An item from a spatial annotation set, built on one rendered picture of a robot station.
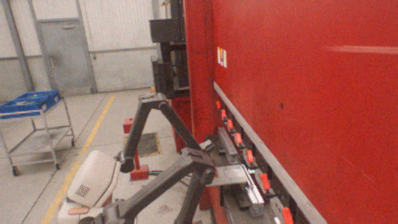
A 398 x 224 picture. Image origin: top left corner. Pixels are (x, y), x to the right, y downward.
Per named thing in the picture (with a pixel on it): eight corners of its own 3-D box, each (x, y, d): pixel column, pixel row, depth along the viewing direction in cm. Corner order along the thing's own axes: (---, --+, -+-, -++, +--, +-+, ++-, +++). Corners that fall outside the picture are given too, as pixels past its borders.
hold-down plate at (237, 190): (228, 180, 170) (228, 176, 169) (236, 179, 170) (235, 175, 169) (240, 211, 142) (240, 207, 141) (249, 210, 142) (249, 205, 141)
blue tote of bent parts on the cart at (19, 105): (15, 111, 366) (11, 99, 360) (50, 107, 373) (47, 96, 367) (1, 120, 332) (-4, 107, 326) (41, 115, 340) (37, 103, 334)
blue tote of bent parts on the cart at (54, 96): (29, 103, 405) (26, 92, 399) (61, 99, 413) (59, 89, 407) (18, 110, 372) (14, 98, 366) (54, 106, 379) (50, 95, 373)
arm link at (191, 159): (190, 137, 90) (201, 155, 83) (208, 154, 99) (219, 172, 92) (97, 211, 92) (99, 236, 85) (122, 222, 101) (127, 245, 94)
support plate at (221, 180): (199, 170, 162) (199, 169, 162) (239, 166, 165) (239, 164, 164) (203, 187, 146) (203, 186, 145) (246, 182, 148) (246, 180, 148)
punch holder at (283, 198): (269, 204, 103) (270, 169, 97) (289, 201, 104) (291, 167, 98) (285, 232, 89) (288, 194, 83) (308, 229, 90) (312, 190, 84)
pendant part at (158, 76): (154, 89, 275) (150, 55, 263) (165, 87, 277) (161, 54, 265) (155, 99, 234) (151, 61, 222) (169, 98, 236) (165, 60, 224)
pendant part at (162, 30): (157, 99, 288) (148, 20, 259) (178, 96, 292) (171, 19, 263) (159, 113, 241) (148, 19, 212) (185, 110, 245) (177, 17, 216)
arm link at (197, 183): (193, 152, 95) (204, 172, 87) (207, 151, 98) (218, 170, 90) (170, 223, 115) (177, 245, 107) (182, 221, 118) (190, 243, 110)
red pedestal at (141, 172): (130, 173, 344) (121, 117, 316) (149, 170, 346) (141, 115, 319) (128, 181, 325) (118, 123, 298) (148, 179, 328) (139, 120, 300)
